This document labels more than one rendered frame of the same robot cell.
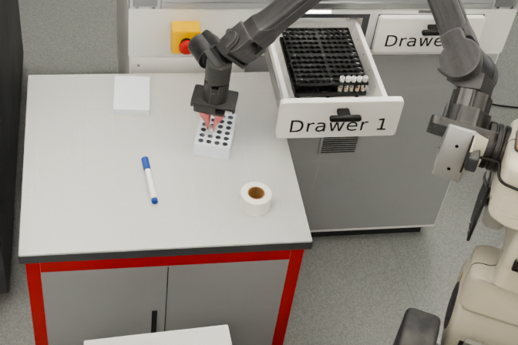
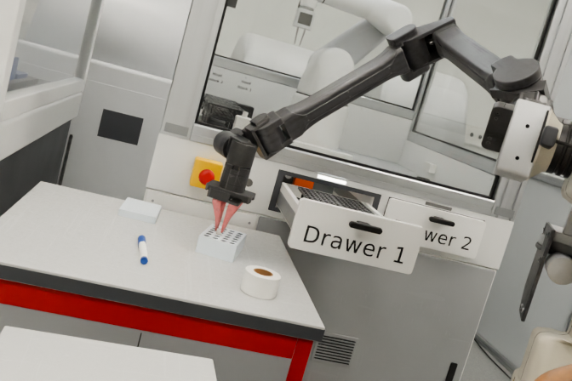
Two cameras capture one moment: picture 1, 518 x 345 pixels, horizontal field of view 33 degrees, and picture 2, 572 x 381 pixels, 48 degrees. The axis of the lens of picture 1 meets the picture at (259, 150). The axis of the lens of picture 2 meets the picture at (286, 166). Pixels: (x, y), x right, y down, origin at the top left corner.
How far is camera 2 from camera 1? 104 cm
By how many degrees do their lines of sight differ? 36
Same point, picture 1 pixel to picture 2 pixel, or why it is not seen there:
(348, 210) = not seen: outside the picture
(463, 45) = (517, 63)
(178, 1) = (207, 136)
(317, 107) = (337, 213)
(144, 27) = (168, 157)
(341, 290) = not seen: outside the picture
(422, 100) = (420, 311)
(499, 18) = (498, 228)
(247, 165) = not seen: hidden behind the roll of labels
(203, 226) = (196, 289)
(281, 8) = (315, 99)
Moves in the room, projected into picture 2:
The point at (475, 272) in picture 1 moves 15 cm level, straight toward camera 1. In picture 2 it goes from (546, 335) to (535, 362)
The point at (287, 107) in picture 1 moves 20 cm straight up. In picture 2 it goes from (306, 205) to (331, 115)
